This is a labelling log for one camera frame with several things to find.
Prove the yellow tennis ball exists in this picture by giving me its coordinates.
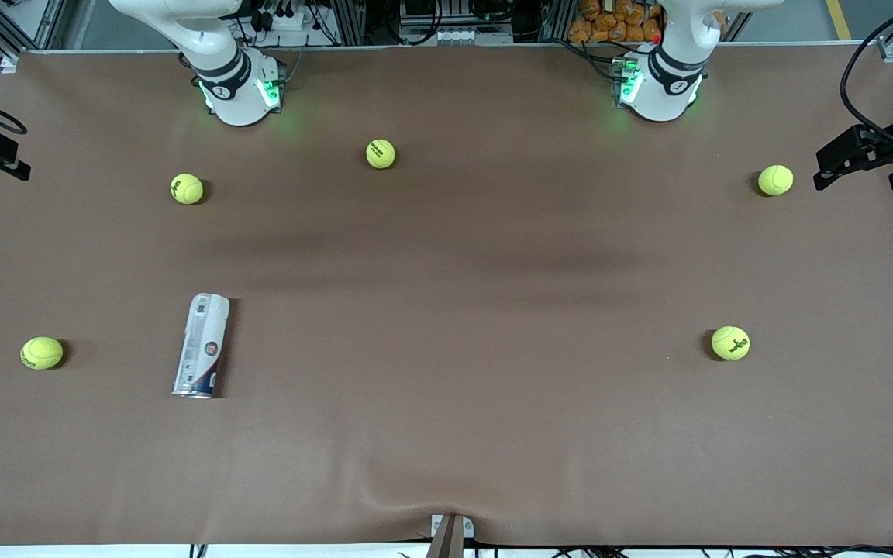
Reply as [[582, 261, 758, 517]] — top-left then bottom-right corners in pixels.
[[711, 325, 751, 361], [170, 173, 205, 205], [757, 164, 795, 197], [365, 138, 397, 170], [20, 336, 64, 371]]

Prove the aluminium frame post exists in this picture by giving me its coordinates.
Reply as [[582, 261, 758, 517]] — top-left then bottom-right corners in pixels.
[[336, 0, 366, 46], [541, 0, 575, 41]]

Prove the brown table mat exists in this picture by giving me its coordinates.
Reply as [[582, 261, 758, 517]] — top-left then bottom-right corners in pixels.
[[0, 43, 893, 548]]

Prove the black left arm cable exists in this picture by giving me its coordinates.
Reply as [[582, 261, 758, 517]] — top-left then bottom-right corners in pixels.
[[839, 0, 893, 152]]

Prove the white blue tennis ball can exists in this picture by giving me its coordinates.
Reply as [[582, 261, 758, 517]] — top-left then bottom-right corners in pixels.
[[171, 293, 232, 400]]

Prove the white power strip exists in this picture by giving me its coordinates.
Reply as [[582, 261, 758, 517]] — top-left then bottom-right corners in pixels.
[[255, 6, 315, 33]]

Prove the white terminal block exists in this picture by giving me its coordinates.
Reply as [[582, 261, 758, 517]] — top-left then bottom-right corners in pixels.
[[398, 27, 515, 45]]

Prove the orange bumpy bag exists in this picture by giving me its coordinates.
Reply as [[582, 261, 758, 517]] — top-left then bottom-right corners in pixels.
[[568, 0, 664, 44]]

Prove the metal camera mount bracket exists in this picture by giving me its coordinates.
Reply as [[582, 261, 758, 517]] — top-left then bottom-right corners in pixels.
[[429, 513, 475, 558]]

